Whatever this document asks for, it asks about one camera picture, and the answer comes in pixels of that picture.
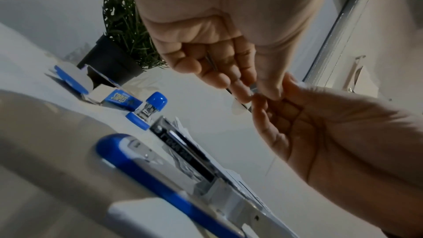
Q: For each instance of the person's right hand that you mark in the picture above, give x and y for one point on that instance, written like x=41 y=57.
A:
x=347 y=140

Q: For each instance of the person's left hand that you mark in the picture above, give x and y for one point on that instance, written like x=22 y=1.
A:
x=231 y=9

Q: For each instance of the blue white stapler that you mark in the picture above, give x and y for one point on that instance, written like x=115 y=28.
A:
x=112 y=150
x=157 y=99

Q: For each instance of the stack of printed papers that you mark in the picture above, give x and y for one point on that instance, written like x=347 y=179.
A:
x=181 y=127

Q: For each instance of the blue staples box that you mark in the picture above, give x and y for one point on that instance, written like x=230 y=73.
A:
x=119 y=98

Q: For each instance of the green potted plant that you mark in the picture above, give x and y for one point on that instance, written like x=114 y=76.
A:
x=109 y=59

